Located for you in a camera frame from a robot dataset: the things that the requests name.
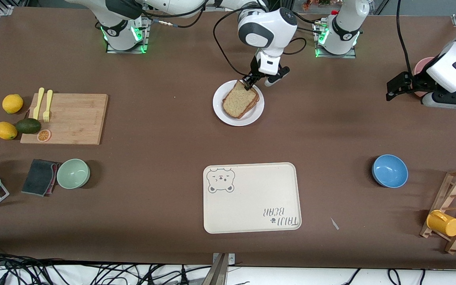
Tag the yellow plastic fork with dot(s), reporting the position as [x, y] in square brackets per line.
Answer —
[47, 107]

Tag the yellow plastic mug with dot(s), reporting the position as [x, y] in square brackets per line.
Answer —
[443, 223]

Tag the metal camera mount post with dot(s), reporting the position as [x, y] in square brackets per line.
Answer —
[220, 273]

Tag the yellow lemon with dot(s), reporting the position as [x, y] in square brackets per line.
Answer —
[5, 130]
[12, 103]

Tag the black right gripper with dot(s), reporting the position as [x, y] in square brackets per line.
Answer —
[254, 71]

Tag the small white paper scrap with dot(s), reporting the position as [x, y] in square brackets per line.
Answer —
[334, 224]

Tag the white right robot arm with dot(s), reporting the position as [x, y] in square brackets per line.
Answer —
[267, 31]

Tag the blue bowl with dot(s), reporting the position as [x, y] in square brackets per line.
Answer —
[390, 171]

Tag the pink bowl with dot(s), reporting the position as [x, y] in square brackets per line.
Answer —
[421, 67]

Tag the pale green bowl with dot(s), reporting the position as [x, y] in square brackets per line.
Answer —
[73, 174]

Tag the white round plate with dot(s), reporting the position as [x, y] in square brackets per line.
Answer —
[220, 113]

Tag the wooden mug rack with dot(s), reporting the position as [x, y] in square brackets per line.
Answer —
[439, 198]

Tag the brown table cover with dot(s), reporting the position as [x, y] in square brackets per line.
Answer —
[172, 138]

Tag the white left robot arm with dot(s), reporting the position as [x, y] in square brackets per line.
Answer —
[344, 23]

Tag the yellow plastic knife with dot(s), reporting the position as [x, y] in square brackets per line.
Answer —
[38, 103]

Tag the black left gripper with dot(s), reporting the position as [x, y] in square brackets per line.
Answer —
[415, 82]

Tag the brown bread slice sandwich lid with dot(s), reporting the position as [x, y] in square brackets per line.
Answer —
[238, 101]

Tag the dark green avocado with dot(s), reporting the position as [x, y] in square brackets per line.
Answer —
[28, 126]

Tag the orange slice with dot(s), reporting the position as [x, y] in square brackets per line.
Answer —
[44, 135]

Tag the cream tray with bear print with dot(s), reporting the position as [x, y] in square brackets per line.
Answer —
[251, 198]

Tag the dark grey folded cloth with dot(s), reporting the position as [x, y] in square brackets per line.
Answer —
[38, 176]

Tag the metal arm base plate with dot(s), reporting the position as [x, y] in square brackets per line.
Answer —
[146, 39]
[350, 55]

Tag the wooden cutting board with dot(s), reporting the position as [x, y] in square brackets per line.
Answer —
[69, 118]

